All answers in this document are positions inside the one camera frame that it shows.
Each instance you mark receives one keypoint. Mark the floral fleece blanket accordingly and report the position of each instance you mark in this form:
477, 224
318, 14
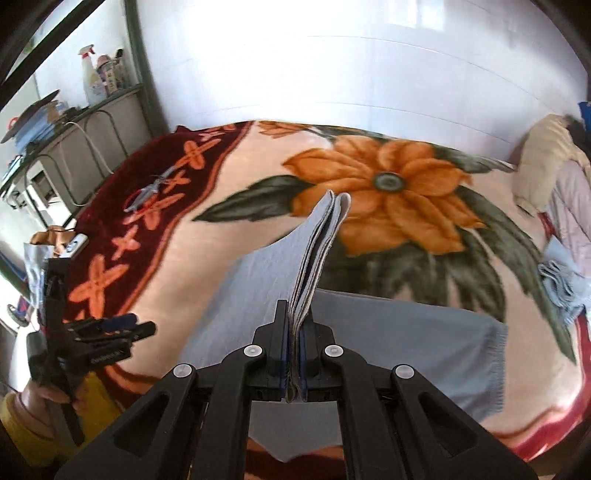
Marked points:
207, 258

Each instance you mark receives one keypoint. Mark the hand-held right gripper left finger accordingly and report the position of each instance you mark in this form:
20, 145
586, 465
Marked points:
282, 350

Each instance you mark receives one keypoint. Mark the brown shiny cloth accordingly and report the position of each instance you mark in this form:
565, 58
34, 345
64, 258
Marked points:
48, 236

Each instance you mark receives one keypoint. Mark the white spray bottle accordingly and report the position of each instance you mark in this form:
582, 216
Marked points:
91, 78

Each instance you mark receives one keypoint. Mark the person's left forearm yellow sleeve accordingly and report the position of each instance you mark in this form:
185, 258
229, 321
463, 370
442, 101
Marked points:
27, 429

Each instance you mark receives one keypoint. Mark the pink bottle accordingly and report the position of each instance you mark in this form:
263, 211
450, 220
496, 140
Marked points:
105, 76

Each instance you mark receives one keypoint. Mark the beige padded jacket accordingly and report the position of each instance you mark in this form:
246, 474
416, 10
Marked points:
545, 161

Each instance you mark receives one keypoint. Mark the light blue folded cloth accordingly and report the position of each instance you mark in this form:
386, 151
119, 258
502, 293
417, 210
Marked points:
561, 281

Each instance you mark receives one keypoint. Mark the grey side table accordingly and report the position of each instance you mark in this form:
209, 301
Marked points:
97, 138

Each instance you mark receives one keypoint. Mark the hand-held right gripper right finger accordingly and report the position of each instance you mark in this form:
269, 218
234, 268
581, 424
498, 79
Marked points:
303, 364

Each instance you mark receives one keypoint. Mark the person's left hand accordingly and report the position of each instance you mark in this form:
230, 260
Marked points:
41, 392

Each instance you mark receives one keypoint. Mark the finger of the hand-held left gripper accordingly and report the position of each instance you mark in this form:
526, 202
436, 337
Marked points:
111, 322
134, 332

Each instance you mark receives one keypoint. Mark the dark flat lid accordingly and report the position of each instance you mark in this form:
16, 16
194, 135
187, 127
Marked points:
32, 113

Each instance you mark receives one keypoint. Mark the dark cloth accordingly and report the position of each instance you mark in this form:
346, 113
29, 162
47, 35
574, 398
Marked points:
582, 129

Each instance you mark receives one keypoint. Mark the pink quilted jacket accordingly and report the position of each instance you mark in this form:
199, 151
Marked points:
572, 203

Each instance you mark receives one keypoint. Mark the dark green door frame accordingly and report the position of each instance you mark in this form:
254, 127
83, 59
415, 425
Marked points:
145, 69

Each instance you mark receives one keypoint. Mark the grey pants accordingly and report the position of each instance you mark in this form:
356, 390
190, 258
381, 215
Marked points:
392, 332

